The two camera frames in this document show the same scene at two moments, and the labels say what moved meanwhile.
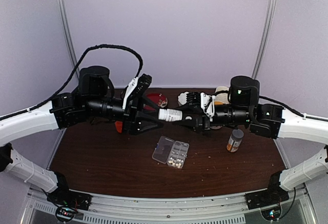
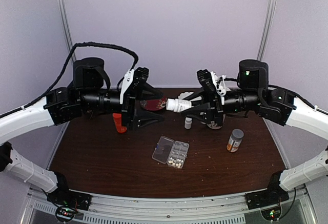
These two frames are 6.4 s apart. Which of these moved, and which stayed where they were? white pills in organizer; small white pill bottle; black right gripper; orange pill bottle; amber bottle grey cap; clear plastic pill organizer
Moved: black right gripper; small white pill bottle
Stayed: amber bottle grey cap; orange pill bottle; clear plastic pill organizer; white pills in organizer
